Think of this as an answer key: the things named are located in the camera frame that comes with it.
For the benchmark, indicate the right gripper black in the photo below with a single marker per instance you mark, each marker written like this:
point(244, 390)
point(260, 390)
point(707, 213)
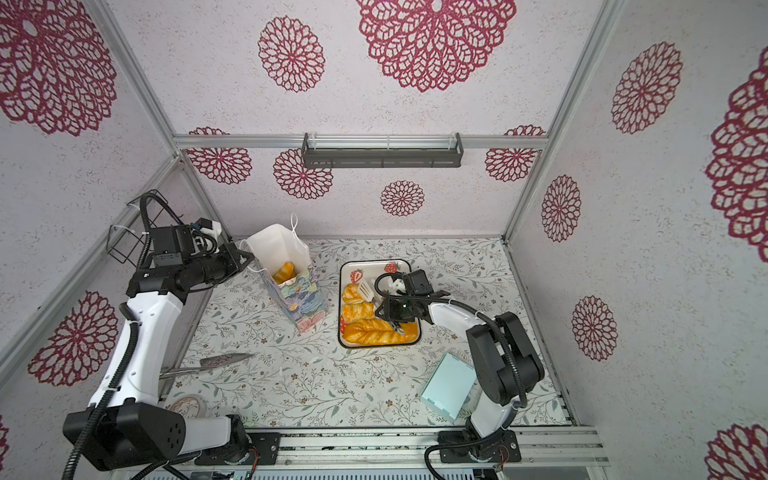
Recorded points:
point(390, 310)

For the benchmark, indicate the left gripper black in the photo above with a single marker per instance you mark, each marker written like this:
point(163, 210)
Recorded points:
point(231, 254)

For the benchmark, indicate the knotted bread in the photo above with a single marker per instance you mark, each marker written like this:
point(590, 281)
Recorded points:
point(351, 295)

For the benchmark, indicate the floral paper bag white interior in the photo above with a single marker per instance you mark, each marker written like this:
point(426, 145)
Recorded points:
point(300, 299)

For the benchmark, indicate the bread roll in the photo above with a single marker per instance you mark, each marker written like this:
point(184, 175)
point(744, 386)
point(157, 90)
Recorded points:
point(285, 273)

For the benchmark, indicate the metal tongs with white tips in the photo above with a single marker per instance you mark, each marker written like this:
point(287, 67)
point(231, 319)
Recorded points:
point(366, 291)

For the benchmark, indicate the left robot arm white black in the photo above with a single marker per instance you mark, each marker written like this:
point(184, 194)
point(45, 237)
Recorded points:
point(124, 424)

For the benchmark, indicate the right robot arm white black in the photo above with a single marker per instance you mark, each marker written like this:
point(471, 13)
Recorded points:
point(505, 362)

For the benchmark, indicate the long braided bread loaf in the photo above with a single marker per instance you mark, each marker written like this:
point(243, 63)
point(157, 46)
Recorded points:
point(374, 332)

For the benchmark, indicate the flaky pastry bread left front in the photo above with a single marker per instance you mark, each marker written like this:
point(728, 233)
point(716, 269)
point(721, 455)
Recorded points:
point(352, 313)

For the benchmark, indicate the white tray with black rim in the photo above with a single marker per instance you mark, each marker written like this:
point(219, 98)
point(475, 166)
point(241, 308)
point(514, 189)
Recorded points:
point(354, 272)

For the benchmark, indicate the grey knife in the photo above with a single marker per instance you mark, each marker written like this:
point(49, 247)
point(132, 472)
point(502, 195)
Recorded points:
point(206, 364)

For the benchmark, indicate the mint green box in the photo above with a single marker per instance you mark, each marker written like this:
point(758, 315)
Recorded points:
point(448, 387)

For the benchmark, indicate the tape roll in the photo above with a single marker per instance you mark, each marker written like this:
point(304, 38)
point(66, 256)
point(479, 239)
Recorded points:
point(190, 406)

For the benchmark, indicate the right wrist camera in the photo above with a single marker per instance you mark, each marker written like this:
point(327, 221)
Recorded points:
point(398, 283)

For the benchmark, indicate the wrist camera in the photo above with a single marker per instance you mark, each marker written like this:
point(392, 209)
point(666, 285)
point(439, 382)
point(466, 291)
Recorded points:
point(398, 283)
point(177, 245)

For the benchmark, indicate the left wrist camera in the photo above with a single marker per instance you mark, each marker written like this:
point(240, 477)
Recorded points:
point(177, 245)

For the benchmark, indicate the black wire wall rack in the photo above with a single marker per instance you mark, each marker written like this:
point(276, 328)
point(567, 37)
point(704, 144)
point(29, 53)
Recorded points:
point(126, 241)

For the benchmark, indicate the black wall shelf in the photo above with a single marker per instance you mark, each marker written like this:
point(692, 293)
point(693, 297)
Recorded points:
point(388, 154)

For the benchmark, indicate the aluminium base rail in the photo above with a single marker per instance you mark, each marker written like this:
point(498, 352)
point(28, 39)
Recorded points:
point(389, 448)

